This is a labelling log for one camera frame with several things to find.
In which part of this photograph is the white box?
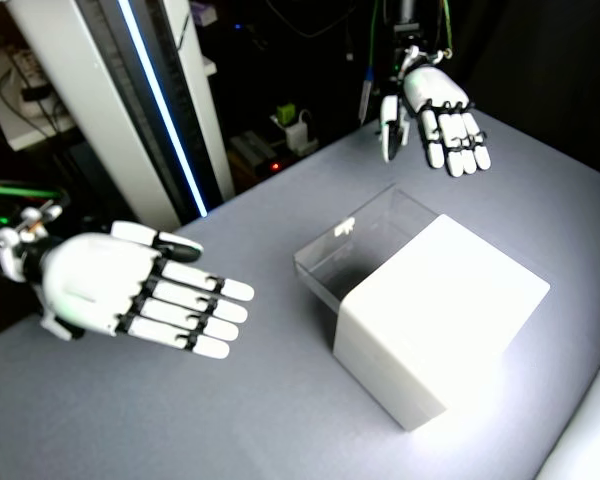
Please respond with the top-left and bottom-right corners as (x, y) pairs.
(331, 213), (552, 433)

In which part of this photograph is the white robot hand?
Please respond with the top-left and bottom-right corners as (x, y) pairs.
(38, 220), (256, 361)
(378, 66), (493, 178)

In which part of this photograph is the black loop cable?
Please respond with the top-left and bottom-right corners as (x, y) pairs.
(264, 0), (359, 40)

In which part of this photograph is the grey hanging cable with probe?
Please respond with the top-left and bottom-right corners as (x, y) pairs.
(359, 0), (381, 127)

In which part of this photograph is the black device with red light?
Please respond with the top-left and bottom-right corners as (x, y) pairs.
(228, 130), (321, 197)

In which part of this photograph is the white side shelf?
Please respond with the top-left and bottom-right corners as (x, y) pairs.
(0, 43), (77, 152)

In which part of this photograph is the grey table cloth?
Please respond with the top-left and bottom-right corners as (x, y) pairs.
(0, 106), (600, 480)

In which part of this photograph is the white power adapter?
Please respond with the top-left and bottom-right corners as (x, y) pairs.
(283, 109), (315, 153)

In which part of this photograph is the white column with blue light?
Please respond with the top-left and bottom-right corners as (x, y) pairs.
(7, 0), (237, 232)

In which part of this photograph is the green yellow cable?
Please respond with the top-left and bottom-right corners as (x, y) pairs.
(437, 0), (455, 55)

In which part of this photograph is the clear plastic container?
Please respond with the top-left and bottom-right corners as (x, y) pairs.
(292, 185), (439, 317)

